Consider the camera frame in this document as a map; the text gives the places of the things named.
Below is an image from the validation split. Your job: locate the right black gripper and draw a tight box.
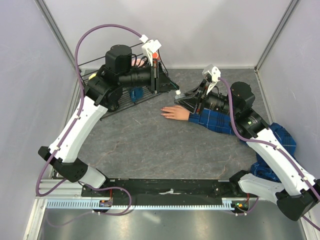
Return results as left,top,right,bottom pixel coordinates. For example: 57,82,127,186
175,78,239,118

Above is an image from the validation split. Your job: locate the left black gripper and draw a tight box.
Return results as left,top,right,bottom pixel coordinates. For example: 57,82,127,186
120,58,180,95

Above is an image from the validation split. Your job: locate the nail polish bottle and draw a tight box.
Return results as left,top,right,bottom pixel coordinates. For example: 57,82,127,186
174,93,185,100

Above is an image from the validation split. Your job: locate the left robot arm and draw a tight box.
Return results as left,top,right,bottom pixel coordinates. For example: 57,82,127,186
38,41,180,197

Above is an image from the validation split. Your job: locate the blue plaid sleeve forearm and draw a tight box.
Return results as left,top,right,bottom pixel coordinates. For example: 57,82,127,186
188,108,235,135

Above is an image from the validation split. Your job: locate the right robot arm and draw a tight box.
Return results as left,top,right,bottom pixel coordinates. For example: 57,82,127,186
174,80,320,221

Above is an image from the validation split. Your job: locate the mannequin hand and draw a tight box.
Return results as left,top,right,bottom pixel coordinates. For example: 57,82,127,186
161,105,190,121

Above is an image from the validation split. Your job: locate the blue item in rack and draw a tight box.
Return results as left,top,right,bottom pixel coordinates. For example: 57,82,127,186
129,87,144,103

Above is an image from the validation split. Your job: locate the orange mug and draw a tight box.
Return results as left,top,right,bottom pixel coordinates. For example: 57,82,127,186
152,51,160,60

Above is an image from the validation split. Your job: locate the pink mug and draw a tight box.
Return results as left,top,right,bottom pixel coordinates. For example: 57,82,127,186
131,58,148,68

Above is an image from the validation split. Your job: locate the black round object under rack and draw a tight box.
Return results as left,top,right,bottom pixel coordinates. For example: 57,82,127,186
106,100,120,113

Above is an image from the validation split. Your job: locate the yellow faceted mug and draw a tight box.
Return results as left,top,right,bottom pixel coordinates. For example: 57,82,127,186
88,73,96,80

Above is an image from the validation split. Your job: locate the blue plaid cloth pile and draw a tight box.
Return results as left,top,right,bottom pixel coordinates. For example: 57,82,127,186
249,122,298,180

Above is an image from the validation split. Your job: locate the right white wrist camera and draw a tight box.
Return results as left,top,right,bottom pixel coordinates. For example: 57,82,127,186
202,64,221,95

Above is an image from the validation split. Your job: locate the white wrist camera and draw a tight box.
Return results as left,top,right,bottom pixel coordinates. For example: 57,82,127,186
141,39,162,66
202,64,221,95

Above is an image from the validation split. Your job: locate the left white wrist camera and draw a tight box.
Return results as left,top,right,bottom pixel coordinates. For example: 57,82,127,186
141,39,162,66

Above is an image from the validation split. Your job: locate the black wire dish rack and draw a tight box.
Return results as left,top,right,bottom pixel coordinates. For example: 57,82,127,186
75,44,162,120

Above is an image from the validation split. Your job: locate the light blue cable duct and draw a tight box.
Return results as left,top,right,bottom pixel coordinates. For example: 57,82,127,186
46,199,246,211

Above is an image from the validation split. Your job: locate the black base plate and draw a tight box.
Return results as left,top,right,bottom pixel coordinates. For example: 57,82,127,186
81,177,251,206

